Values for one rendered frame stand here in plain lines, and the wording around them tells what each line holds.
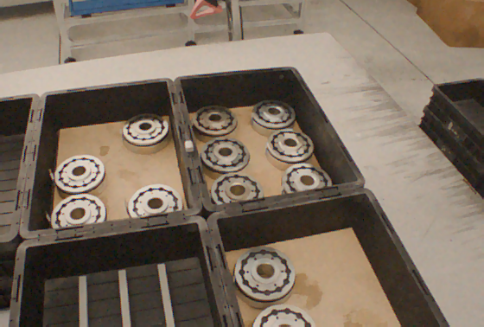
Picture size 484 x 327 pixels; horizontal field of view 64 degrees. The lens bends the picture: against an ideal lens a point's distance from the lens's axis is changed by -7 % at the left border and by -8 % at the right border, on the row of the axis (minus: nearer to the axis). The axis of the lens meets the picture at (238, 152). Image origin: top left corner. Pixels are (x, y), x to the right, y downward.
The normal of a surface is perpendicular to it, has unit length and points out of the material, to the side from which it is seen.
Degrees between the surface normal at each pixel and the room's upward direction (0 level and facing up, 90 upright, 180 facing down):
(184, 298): 0
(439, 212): 0
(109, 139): 0
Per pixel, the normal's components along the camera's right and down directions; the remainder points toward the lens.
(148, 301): 0.05, -0.72
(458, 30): 0.09, 0.70
